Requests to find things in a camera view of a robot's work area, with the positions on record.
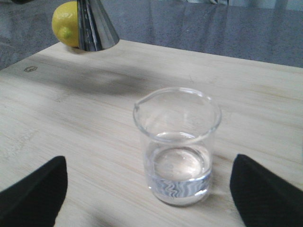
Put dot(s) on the light wooden cutting board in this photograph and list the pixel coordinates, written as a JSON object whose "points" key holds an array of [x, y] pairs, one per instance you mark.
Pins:
{"points": [[63, 101]]}

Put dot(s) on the yellow lemon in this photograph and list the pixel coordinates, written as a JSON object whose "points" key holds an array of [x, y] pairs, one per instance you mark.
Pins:
{"points": [[65, 24]]}

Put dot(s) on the steel hourglass jigger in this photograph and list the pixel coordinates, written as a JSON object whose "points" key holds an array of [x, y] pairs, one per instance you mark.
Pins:
{"points": [[96, 31]]}

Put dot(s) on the grey curtain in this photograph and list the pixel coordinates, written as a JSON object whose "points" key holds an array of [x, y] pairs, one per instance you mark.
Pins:
{"points": [[296, 5]]}

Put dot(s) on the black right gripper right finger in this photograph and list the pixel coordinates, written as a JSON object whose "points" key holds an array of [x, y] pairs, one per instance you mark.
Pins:
{"points": [[262, 198]]}

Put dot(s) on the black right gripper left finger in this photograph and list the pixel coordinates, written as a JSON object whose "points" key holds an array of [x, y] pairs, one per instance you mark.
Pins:
{"points": [[36, 200]]}

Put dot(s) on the clear glass beaker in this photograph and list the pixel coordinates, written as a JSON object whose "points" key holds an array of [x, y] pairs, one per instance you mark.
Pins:
{"points": [[177, 127]]}

